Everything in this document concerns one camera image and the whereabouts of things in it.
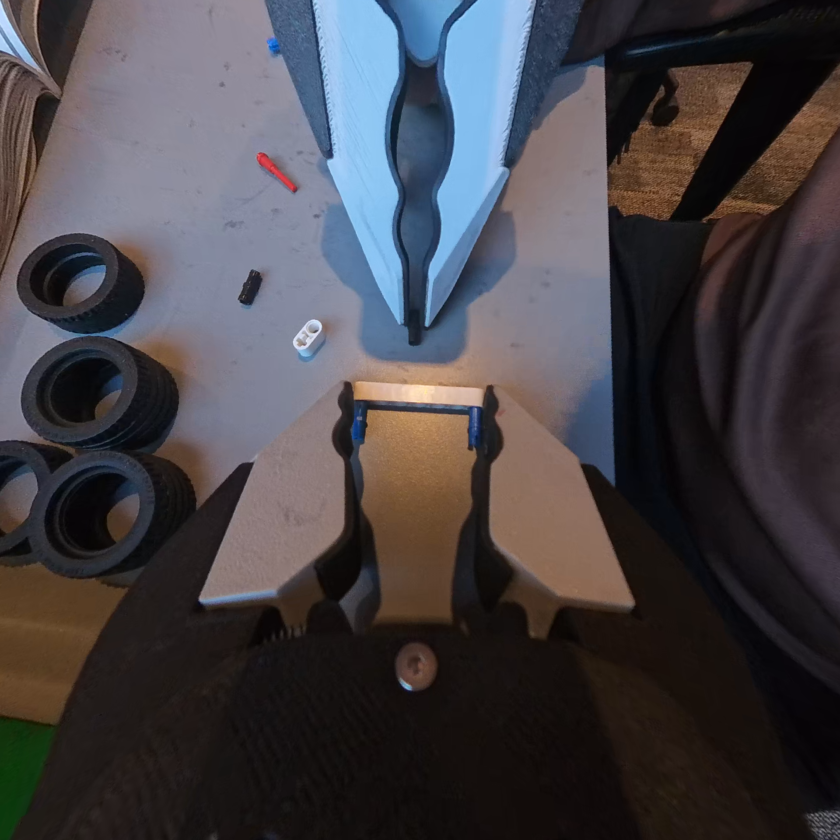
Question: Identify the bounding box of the person's right forearm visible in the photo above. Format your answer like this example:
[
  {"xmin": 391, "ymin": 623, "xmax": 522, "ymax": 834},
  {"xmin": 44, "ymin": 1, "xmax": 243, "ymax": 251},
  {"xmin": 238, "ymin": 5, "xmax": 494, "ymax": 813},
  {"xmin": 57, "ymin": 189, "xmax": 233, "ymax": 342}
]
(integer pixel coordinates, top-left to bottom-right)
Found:
[{"xmin": 563, "ymin": 0, "xmax": 788, "ymax": 67}]

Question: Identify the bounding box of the red plastic axle pin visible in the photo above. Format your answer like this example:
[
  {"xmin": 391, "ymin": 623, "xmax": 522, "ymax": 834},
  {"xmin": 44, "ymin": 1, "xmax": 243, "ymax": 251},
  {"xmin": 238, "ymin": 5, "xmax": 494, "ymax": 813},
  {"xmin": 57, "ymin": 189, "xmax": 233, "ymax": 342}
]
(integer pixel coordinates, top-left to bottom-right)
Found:
[{"xmin": 256, "ymin": 152, "xmax": 299, "ymax": 194}]

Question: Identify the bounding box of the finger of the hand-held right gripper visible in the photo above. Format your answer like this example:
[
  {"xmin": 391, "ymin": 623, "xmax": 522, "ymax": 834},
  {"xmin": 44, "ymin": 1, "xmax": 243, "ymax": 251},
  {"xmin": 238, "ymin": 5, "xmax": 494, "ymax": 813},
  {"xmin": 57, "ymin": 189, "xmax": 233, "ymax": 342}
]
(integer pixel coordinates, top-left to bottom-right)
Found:
[
  {"xmin": 312, "ymin": 0, "xmax": 421, "ymax": 329},
  {"xmin": 421, "ymin": 0, "xmax": 539, "ymax": 329}
]

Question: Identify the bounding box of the white holed brick beam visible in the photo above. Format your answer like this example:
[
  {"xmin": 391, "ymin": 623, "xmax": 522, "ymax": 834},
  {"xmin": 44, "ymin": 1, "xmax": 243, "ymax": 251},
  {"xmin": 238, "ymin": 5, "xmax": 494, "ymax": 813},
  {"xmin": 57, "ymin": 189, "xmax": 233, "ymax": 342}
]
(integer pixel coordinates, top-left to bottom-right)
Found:
[{"xmin": 353, "ymin": 382, "xmax": 485, "ymax": 408}]

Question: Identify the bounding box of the green plastic bin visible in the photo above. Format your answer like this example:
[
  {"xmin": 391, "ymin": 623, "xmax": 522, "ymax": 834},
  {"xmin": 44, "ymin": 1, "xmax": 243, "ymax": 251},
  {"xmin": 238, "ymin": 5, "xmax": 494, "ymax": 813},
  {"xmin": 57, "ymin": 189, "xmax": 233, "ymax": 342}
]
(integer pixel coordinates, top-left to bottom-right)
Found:
[{"xmin": 0, "ymin": 715, "xmax": 56, "ymax": 840}]

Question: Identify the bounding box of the black chair base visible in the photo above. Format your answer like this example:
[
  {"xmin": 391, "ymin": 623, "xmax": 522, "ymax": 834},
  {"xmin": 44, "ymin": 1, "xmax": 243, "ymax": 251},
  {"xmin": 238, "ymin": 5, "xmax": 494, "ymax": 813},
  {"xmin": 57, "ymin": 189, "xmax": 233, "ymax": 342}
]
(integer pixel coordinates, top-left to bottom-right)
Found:
[{"xmin": 604, "ymin": 26, "xmax": 840, "ymax": 224}]

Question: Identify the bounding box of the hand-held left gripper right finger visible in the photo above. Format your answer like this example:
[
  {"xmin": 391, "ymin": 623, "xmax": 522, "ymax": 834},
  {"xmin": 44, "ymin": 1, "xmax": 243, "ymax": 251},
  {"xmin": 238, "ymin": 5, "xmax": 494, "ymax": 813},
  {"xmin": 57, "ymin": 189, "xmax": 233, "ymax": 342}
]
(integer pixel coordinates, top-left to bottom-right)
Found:
[{"xmin": 459, "ymin": 384, "xmax": 636, "ymax": 639}]

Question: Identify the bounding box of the person's torso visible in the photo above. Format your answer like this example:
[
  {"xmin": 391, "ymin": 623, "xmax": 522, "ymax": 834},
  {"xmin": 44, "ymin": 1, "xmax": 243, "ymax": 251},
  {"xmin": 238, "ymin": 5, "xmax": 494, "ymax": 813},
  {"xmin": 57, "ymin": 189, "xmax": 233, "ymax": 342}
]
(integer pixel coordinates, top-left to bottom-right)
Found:
[{"xmin": 607, "ymin": 125, "xmax": 840, "ymax": 815}]

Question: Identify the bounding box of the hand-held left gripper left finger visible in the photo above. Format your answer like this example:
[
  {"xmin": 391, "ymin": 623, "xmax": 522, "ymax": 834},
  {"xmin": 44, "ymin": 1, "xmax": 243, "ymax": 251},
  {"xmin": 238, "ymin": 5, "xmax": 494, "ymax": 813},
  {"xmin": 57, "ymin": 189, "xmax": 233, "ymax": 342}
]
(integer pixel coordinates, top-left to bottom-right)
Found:
[{"xmin": 198, "ymin": 381, "xmax": 380, "ymax": 621}]

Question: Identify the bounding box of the open instruction booklet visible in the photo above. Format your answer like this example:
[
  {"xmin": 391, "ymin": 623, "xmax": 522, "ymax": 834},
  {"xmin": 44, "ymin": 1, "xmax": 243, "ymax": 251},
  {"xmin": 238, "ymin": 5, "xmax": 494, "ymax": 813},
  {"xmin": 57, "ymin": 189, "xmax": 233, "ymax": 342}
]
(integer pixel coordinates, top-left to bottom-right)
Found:
[{"xmin": 0, "ymin": 0, "xmax": 67, "ymax": 280}]

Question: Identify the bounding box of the black rubber toy tyre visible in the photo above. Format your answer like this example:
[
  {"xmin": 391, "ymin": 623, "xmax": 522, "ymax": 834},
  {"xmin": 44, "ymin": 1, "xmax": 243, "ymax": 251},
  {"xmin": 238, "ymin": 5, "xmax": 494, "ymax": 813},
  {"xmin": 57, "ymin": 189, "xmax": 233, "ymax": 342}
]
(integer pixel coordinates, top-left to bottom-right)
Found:
[
  {"xmin": 0, "ymin": 440, "xmax": 73, "ymax": 568},
  {"xmin": 21, "ymin": 336, "xmax": 180, "ymax": 452},
  {"xmin": 29, "ymin": 450, "xmax": 198, "ymax": 580},
  {"xmin": 16, "ymin": 233, "xmax": 146, "ymax": 334}
]

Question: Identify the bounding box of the grey desk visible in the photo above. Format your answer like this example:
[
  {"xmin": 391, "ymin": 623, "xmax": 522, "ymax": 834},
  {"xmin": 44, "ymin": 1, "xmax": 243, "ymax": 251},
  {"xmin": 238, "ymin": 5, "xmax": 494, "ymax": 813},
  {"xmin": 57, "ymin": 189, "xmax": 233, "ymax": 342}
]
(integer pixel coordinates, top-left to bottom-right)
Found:
[{"xmin": 0, "ymin": 0, "xmax": 616, "ymax": 723}]

